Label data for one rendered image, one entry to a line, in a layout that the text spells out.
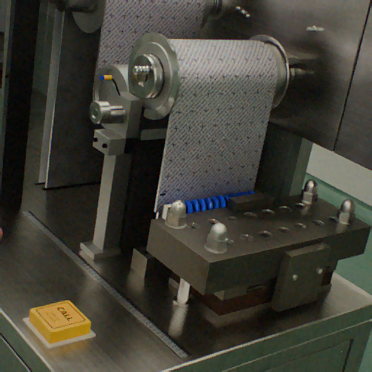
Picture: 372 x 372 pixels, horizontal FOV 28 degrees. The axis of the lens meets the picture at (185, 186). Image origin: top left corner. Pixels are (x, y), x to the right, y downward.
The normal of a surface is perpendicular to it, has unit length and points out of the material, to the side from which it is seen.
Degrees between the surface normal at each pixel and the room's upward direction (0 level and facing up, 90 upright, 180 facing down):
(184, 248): 90
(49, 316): 0
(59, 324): 0
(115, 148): 90
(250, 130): 90
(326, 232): 0
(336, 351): 90
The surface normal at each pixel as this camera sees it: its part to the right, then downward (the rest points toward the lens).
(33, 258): 0.16, -0.91
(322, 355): 0.60, 0.39
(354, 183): -0.78, 0.11
